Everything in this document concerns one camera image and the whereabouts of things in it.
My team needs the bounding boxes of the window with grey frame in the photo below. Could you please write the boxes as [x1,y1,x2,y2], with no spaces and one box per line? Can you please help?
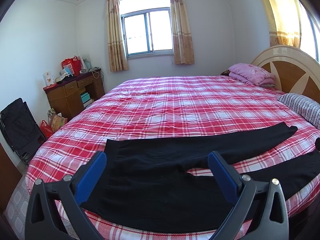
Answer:
[121,7,173,58]

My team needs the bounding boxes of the red plaid bed sheet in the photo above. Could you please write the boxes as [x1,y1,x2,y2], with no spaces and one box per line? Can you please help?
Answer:
[24,75,320,240]

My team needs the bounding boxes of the brown wooden desk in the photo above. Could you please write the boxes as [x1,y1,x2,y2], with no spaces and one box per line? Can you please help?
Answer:
[43,69,105,120]

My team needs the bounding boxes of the beige curtain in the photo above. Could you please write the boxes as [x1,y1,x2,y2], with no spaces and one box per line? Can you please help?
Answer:
[106,0,129,72]
[170,0,195,65]

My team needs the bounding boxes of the striped grey pillow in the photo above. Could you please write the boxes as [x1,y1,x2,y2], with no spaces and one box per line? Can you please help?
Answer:
[277,93,320,129]

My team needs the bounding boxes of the white greeting card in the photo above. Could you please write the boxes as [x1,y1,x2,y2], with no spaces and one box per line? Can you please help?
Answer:
[43,72,55,86]

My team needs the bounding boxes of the folded pink blanket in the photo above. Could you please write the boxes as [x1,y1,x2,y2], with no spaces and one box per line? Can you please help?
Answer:
[228,63,275,87]

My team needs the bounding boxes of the black pants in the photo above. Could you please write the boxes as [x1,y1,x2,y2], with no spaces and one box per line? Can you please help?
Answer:
[82,122,319,233]

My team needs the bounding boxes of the right beige curtain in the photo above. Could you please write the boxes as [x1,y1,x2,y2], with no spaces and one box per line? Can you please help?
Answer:
[170,0,195,65]

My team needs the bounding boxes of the red bag on floor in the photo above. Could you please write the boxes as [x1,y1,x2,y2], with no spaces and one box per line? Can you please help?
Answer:
[40,120,54,139]

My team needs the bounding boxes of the black folding chair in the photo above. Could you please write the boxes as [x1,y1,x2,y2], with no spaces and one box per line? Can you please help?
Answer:
[1,98,47,165]

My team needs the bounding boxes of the left beige curtain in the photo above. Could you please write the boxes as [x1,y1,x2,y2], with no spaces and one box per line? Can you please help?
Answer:
[106,0,129,72]

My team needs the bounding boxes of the teal box under desk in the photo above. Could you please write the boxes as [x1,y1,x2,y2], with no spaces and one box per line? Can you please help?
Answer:
[80,92,91,103]

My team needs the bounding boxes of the red gift bag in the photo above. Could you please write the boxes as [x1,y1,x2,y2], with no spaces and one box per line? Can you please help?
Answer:
[61,56,81,76]

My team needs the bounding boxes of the patterned paper bag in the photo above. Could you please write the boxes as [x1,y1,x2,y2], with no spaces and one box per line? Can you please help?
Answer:
[48,108,68,133]

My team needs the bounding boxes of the cream and brown headboard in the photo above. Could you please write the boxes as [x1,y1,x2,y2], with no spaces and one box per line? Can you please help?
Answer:
[252,45,320,102]

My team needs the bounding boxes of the yellow side curtain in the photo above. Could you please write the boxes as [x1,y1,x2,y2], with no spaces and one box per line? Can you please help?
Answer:
[261,0,302,48]

